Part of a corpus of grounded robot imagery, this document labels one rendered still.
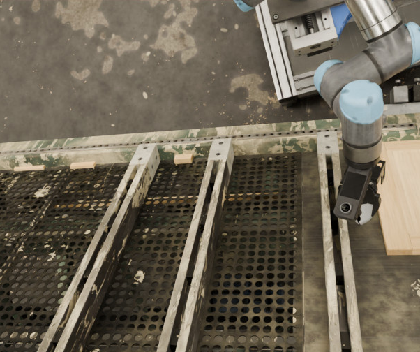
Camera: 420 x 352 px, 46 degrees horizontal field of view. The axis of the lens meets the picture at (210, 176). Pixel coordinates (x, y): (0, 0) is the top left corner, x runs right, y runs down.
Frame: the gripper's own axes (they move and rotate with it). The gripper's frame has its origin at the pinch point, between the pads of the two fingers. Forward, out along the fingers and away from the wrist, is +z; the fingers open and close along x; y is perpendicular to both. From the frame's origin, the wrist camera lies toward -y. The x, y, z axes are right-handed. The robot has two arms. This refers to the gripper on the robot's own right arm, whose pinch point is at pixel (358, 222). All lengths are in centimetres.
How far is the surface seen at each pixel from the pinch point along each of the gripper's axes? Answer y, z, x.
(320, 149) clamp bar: 31.5, 11.2, 21.8
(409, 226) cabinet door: 11.7, 11.9, -8.7
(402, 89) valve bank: 71, 16, 8
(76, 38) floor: 96, 28, 189
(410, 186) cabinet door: 28.1, 15.1, -5.1
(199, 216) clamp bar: -8.1, 4.8, 40.0
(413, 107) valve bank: 70, 22, 4
